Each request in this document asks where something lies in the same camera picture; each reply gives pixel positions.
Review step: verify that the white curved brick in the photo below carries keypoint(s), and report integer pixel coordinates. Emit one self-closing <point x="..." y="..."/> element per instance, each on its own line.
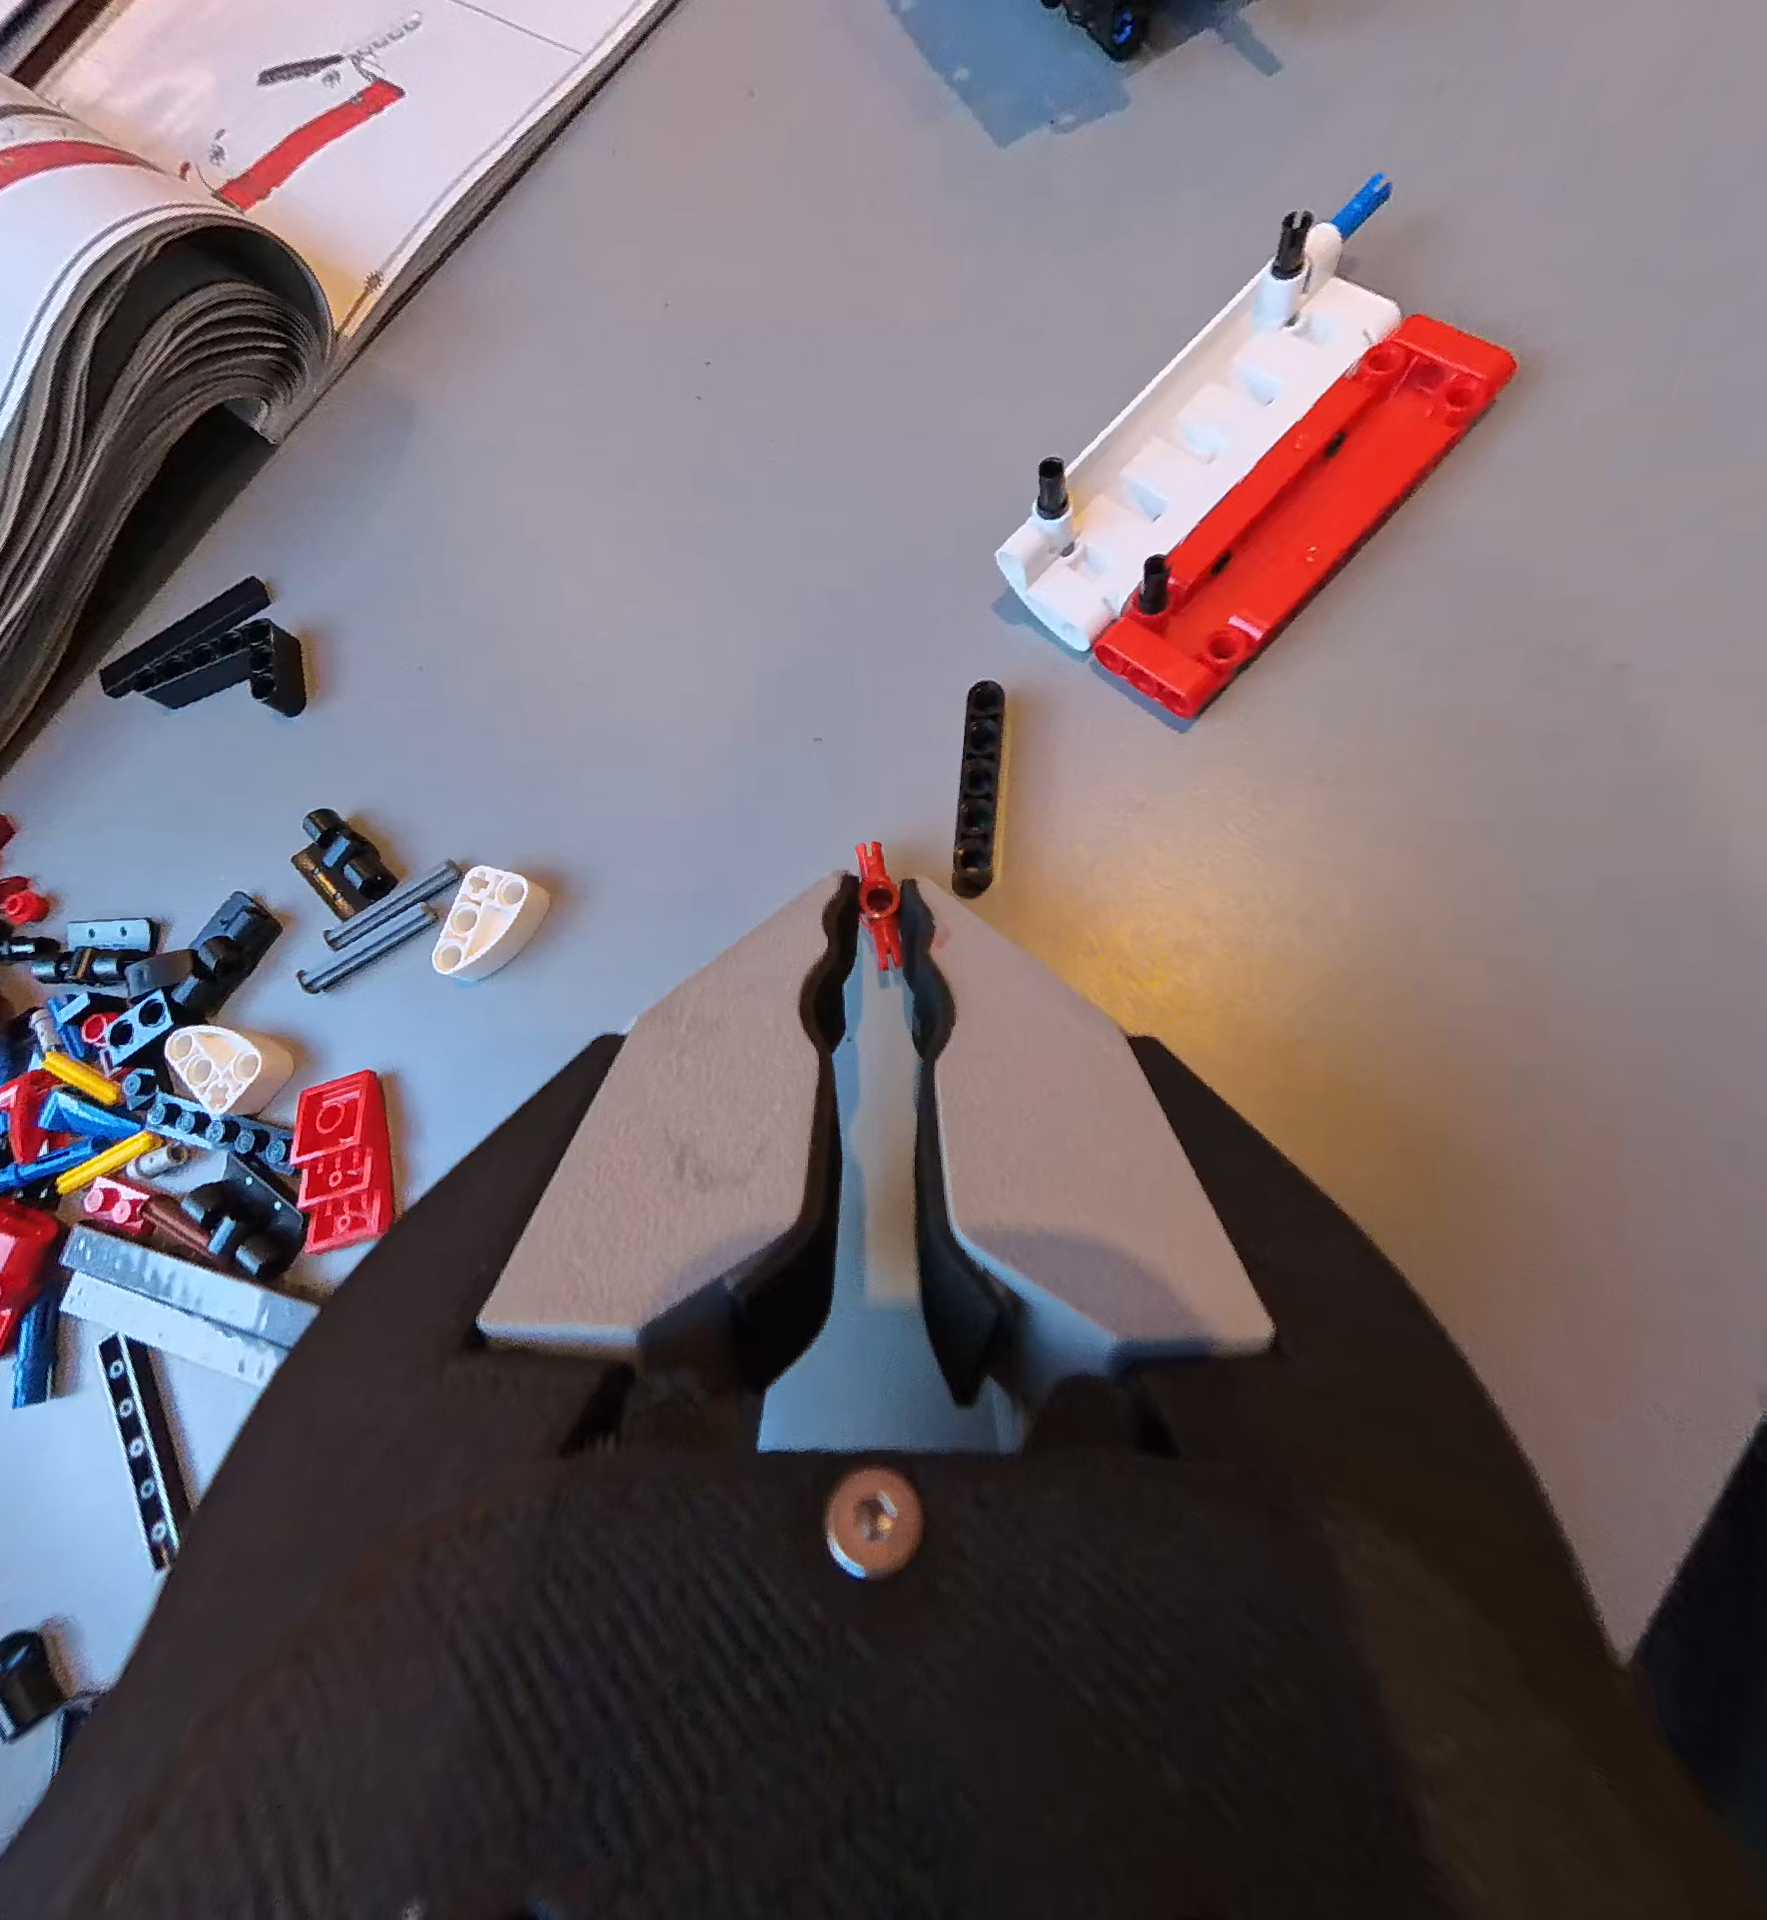
<point x="490" y="925"/>
<point x="230" y="1069"/>

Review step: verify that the pile of small toy bricks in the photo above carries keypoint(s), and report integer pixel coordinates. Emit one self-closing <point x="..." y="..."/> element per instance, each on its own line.
<point x="86" y="1051"/>

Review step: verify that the black L-shaped beam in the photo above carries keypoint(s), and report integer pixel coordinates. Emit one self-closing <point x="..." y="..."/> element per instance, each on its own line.
<point x="275" y="668"/>

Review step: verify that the red axle pin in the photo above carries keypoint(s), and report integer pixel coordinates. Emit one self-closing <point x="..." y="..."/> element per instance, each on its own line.
<point x="877" y="895"/>

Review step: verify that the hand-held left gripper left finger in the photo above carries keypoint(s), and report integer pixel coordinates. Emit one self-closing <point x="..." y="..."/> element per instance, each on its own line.
<point x="656" y="1169"/>

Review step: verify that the instruction booklet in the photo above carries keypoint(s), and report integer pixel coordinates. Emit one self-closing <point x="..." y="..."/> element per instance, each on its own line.
<point x="117" y="374"/>

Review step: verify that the blue axle pin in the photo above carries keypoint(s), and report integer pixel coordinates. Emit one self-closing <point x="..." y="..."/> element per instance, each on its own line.
<point x="1359" y="208"/>

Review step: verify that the grey desk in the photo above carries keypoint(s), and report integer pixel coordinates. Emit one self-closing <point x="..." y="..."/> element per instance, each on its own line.
<point x="671" y="526"/>

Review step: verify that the black dotted strip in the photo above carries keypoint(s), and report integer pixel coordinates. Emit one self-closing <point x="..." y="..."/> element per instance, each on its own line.
<point x="140" y="1439"/>

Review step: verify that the black five-hole beam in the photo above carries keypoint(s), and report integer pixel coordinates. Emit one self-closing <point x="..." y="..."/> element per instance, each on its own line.
<point x="978" y="786"/>

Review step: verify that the small black bracket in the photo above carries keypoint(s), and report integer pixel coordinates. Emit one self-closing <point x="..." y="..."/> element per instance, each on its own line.
<point x="15" y="1679"/>

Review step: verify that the red printed tile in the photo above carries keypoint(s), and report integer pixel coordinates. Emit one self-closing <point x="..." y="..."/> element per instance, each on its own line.
<point x="342" y="1140"/>

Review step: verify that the black pin connector block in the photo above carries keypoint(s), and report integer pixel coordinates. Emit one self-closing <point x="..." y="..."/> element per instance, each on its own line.
<point x="342" y="861"/>

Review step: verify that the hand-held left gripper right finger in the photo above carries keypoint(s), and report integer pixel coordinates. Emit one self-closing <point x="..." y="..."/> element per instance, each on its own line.
<point x="1094" y="1186"/>

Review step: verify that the red and white panel assembly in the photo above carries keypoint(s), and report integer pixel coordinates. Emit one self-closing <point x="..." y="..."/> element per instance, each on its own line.
<point x="1303" y="495"/>

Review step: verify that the dark grey axle rod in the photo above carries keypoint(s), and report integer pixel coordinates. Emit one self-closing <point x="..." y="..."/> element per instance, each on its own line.
<point x="367" y="947"/>
<point x="390" y="902"/>

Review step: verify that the partly built toy car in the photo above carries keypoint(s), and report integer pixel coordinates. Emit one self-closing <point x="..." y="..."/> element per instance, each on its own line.
<point x="1108" y="18"/>

